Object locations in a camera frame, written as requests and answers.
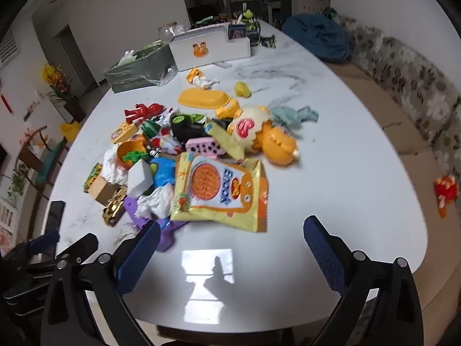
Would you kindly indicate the green black toy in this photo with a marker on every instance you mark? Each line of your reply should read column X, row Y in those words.
column 268, row 41

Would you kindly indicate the yellow flowers in dark pot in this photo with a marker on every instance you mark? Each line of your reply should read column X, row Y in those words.
column 57, row 81

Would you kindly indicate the clear plastic bag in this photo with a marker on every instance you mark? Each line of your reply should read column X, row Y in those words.
column 164, row 75

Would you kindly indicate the pink dotted toy block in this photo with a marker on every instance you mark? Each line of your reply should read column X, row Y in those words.
column 203, row 148

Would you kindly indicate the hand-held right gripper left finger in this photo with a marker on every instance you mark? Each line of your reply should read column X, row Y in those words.
column 138, row 257

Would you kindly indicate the green potted plant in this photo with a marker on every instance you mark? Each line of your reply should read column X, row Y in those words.
column 17, row 183

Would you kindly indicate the crumpled yellow white wrapper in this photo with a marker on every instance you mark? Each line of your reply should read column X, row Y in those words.
column 198, row 79

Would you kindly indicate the orange toy bowl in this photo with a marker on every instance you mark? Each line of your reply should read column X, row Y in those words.
column 128, row 151

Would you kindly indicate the gold black toy car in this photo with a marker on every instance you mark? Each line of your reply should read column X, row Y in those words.
column 114, row 207

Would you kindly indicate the yellow snack packet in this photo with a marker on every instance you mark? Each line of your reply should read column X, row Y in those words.
column 219, row 191

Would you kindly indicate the wooden chair teal cushion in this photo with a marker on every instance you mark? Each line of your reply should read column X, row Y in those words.
column 46, row 162

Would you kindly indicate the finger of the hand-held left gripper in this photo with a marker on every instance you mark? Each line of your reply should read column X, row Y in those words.
column 43, row 242
column 79, row 247

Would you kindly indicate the blue bean bag cushion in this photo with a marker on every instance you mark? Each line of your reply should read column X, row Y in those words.
column 318, row 38

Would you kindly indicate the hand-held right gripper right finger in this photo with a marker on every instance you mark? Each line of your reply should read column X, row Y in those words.
column 324, row 256

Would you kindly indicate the green brown toy sandwich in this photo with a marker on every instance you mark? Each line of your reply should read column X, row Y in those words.
column 92, row 178

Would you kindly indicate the grey door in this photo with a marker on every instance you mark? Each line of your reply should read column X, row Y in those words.
column 77, row 61

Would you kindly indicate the white red robot figure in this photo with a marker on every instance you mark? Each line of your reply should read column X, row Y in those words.
column 169, row 144

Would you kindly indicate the green tissue box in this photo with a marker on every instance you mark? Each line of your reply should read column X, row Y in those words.
column 138, row 70

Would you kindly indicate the crumpled white tissue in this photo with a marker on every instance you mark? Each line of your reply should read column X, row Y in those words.
column 156, row 202
column 113, row 164

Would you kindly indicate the orange cat plush toy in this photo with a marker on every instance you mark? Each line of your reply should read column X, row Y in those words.
column 268, row 137

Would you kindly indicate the yellow plastic tray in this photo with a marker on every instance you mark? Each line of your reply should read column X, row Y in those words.
column 202, row 99

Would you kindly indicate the blue plastic toy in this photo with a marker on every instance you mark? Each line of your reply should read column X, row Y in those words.
column 162, row 173

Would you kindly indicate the pale yellow snack wrapper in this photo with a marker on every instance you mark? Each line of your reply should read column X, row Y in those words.
column 227, row 140

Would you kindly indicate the glass jar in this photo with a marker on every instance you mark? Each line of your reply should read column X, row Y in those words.
column 168, row 31

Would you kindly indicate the white foam block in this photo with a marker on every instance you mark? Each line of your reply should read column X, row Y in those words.
column 140, row 180

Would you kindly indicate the green frog toy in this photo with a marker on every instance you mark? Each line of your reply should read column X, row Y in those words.
column 247, row 15

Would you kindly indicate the red plush toy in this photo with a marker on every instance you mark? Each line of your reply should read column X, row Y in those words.
column 446, row 189

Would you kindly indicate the white box with orange sticker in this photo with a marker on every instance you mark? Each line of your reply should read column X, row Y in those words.
column 212, row 52

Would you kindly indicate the small yellow toy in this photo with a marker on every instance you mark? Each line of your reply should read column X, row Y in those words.
column 243, row 89

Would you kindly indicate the brown cardboard block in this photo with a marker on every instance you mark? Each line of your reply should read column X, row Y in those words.
column 102, row 189

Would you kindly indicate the teal crumpled cloth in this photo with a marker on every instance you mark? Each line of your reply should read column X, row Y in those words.
column 293, row 116

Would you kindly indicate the floral sofa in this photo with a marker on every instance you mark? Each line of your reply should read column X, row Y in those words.
column 407, row 90

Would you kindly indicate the yellow toy cake slice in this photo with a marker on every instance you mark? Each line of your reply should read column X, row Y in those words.
column 123, row 132

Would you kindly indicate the red toy figure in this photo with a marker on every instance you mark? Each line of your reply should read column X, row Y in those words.
column 144, row 111

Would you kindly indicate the yellow orange block toy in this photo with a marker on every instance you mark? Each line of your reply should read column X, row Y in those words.
column 228, row 110

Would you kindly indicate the toy watermelon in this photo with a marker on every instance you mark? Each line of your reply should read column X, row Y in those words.
column 148, row 129

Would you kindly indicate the purple plastic toy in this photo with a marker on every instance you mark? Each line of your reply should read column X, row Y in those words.
column 135, row 209

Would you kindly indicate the purple card box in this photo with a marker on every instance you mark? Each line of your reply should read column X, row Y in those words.
column 237, row 31

